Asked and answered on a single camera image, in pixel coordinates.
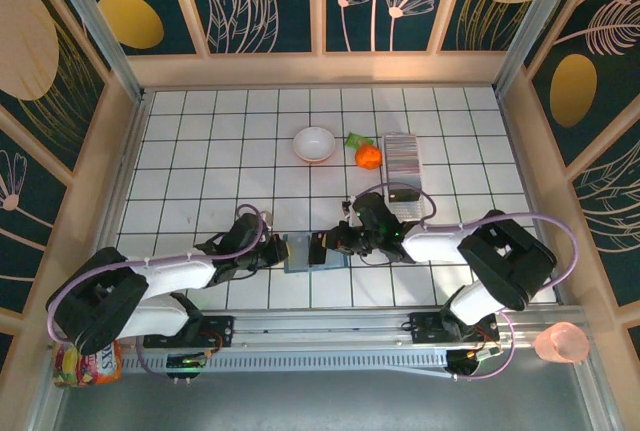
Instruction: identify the orange toy fruit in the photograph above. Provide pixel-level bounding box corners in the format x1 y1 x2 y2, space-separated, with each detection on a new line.
354 144 384 170

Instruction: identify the blue leather card holder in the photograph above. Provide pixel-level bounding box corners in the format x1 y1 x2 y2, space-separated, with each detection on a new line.
282 232 350 275

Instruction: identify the black controller board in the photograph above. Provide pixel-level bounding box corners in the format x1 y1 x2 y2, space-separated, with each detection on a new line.
446 348 503 378
164 352 207 378

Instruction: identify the aluminium frame post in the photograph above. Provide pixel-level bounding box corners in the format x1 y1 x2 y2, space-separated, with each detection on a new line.
42 0 147 102
492 0 586 97

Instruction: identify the white bowl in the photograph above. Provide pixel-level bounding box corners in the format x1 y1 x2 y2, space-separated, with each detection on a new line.
292 126 337 166

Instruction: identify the pink plastic cup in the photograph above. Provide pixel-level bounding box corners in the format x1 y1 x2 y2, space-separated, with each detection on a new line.
532 321 591 365

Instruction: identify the colourful snack packet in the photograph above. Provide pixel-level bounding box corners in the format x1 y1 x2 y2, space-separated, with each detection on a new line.
52 339 124 388

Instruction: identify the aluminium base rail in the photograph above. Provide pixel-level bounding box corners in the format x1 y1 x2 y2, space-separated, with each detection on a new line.
144 306 586 352

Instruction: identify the aluminium table side rail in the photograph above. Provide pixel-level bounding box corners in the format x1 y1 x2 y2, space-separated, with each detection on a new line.
87 93 151 297
497 93 571 305

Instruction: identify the green packet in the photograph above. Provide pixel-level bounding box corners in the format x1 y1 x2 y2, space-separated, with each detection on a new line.
344 131 377 149

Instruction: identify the white slotted cable duct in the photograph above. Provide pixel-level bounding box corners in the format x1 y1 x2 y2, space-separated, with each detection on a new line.
119 350 451 378

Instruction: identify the clear acrylic card rack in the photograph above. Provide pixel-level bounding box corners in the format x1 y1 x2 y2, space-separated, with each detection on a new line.
380 132 427 222

